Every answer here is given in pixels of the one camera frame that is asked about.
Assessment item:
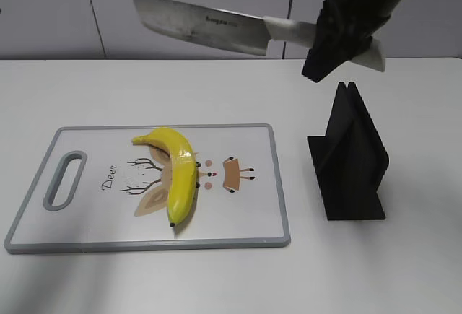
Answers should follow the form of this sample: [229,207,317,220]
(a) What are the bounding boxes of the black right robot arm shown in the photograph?
[302,0,401,82]

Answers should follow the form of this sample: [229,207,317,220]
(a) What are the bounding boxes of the black knife stand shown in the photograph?
[307,82,389,221]

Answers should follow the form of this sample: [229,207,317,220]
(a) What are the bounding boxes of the yellow plastic banana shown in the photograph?
[132,127,198,227]

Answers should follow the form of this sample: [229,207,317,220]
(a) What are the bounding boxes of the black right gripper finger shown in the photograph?
[302,21,356,82]

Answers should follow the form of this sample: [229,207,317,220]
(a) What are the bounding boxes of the cleaver knife white handle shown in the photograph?
[131,0,387,74]

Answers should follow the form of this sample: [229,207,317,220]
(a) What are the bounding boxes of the white grey-rimmed cutting board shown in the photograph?
[4,123,290,254]

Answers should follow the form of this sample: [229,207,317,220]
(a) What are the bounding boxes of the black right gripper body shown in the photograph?
[317,0,388,54]

